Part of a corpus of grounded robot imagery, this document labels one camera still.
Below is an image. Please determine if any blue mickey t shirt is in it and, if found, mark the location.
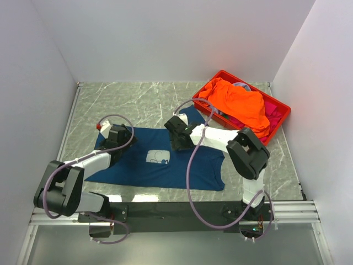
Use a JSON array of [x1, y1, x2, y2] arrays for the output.
[[84, 104, 226, 192]]

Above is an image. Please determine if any orange t shirt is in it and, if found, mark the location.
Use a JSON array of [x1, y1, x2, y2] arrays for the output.
[[198, 78, 270, 138]]

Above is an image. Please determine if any magenta t shirt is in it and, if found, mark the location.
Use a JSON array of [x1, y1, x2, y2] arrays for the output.
[[226, 98, 282, 143]]

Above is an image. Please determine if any red plastic bin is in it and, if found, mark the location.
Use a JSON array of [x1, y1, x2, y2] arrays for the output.
[[192, 70, 291, 145]]

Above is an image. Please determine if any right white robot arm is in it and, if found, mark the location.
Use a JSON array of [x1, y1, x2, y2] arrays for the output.
[[164, 114, 270, 220]]

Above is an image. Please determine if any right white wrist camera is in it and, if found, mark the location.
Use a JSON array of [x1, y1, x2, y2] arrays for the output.
[[174, 113, 189, 125]]

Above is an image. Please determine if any lavender t shirt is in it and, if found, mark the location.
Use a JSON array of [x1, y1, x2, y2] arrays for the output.
[[232, 82, 252, 91]]

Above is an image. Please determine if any aluminium rail frame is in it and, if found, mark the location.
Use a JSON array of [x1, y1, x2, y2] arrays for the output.
[[29, 201, 320, 226]]

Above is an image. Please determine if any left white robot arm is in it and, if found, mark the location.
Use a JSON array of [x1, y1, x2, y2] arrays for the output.
[[33, 120, 137, 219]]

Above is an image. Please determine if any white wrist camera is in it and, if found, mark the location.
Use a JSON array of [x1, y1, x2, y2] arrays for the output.
[[174, 113, 189, 125], [96, 120, 113, 139]]

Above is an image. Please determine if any black base beam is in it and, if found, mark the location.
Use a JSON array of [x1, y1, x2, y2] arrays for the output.
[[78, 201, 249, 235]]

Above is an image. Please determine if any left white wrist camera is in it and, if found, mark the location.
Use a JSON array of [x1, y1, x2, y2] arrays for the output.
[[96, 120, 113, 139]]

